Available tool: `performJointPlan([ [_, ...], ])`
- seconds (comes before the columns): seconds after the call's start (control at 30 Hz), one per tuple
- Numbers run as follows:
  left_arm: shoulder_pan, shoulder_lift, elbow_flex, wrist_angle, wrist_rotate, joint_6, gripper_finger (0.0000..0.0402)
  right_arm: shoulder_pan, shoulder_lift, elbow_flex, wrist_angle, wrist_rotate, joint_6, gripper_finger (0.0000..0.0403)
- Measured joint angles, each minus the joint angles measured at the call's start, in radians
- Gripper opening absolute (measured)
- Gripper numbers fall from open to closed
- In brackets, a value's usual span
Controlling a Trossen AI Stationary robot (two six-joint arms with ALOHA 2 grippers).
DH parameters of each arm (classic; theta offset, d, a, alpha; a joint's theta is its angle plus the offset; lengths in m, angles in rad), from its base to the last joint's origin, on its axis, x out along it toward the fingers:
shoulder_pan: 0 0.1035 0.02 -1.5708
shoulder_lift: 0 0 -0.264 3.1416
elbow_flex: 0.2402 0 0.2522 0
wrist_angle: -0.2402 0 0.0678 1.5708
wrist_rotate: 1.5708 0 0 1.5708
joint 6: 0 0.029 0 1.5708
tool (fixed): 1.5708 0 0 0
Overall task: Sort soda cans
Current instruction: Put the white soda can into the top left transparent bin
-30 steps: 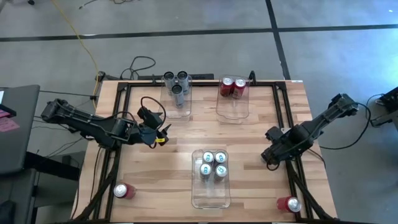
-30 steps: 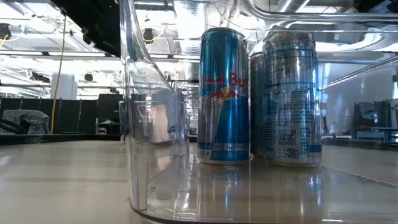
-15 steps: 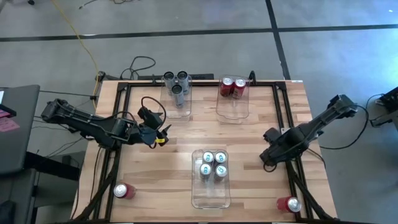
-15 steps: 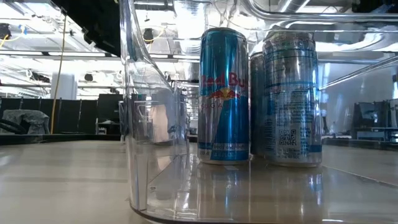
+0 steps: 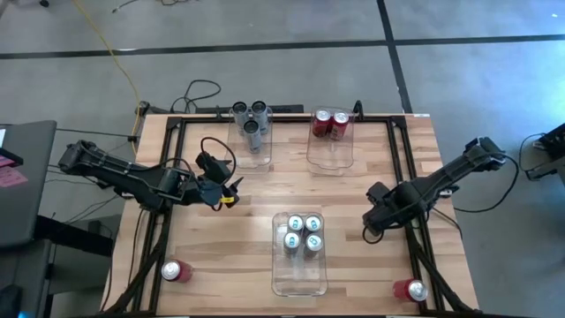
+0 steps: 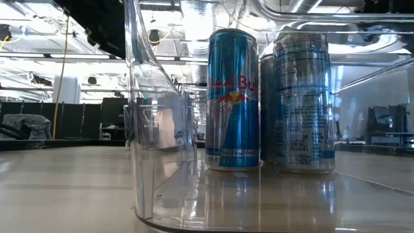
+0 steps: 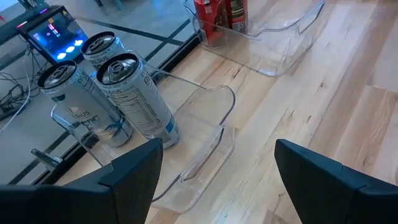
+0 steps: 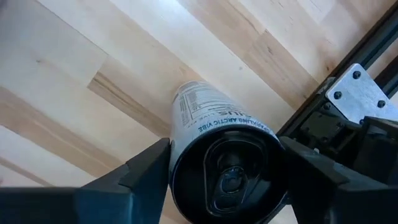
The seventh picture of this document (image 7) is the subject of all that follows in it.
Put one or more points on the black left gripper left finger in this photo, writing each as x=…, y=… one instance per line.
x=77, y=202

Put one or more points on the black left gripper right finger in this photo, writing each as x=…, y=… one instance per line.
x=335, y=196

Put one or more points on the white Celsius can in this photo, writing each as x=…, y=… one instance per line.
x=140, y=109
x=102, y=54
x=87, y=118

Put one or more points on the clear plastic bin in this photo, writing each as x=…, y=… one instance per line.
x=273, y=53
x=199, y=140

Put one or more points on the red Coke Zero can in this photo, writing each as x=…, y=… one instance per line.
x=211, y=18
x=237, y=14

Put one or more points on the black computer with lit panel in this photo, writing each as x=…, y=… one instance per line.
x=53, y=34

